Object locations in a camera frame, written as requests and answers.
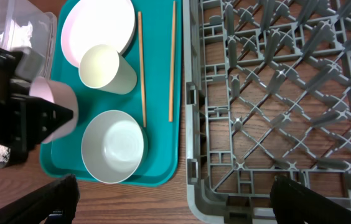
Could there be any pink bowl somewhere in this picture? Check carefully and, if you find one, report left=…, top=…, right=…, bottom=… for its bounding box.
left=29, top=77, right=78, bottom=144

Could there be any clear plastic bin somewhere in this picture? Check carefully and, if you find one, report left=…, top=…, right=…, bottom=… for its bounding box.
left=0, top=0, right=57, bottom=79

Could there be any wooden chopstick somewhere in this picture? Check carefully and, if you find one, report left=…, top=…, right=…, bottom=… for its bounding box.
left=138, top=11, right=147, bottom=127
left=169, top=1, right=176, bottom=122

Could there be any teal serving tray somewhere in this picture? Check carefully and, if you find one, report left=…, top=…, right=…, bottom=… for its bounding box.
left=39, top=0, right=182, bottom=187

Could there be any pink plate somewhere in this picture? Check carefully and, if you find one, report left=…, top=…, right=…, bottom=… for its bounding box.
left=60, top=0, right=136, bottom=67

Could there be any wooden chopstick left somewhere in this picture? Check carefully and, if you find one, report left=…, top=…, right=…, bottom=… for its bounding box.
left=138, top=11, right=147, bottom=127

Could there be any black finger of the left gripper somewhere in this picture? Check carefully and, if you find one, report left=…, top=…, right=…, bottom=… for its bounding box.
left=20, top=95, right=73, bottom=145

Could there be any cream cup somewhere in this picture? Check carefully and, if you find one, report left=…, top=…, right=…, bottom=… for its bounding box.
left=78, top=44, right=137, bottom=95

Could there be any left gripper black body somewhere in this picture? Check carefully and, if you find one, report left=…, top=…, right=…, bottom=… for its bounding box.
left=0, top=47, right=47, bottom=168

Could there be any white napkin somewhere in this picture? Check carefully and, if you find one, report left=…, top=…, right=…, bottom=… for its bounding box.
left=0, top=20, right=33, bottom=50

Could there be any grey dishwasher rack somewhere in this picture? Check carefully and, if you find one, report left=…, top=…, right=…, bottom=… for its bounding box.
left=183, top=0, right=351, bottom=223

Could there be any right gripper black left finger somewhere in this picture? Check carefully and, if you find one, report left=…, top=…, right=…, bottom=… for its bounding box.
left=0, top=174, right=80, bottom=223

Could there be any grey-white bowl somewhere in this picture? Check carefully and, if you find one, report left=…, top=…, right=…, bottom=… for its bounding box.
left=81, top=110, right=148, bottom=184

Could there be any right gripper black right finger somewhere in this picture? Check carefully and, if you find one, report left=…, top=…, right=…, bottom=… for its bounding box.
left=270, top=175, right=351, bottom=224

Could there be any wooden chopstick right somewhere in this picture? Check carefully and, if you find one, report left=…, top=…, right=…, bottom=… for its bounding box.
left=169, top=1, right=176, bottom=122

